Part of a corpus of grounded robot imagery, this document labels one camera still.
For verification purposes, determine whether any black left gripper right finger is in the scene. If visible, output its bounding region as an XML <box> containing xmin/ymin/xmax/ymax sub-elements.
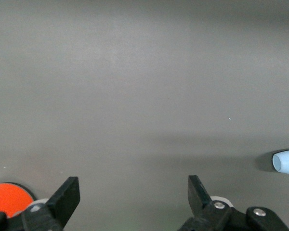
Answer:
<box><xmin>177</xmin><ymin>175</ymin><xmax>289</xmax><ymax>231</ymax></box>

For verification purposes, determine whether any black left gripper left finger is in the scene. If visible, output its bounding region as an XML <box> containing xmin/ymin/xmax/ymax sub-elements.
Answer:
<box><xmin>0</xmin><ymin>176</ymin><xmax>81</xmax><ymax>231</ymax></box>

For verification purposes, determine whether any light blue cup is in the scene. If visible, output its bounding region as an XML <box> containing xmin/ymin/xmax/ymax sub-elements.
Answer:
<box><xmin>272</xmin><ymin>148</ymin><xmax>289</xmax><ymax>176</ymax></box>

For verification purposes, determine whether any orange cylindrical can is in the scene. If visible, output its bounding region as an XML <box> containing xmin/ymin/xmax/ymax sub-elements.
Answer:
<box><xmin>0</xmin><ymin>182</ymin><xmax>37</xmax><ymax>218</ymax></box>

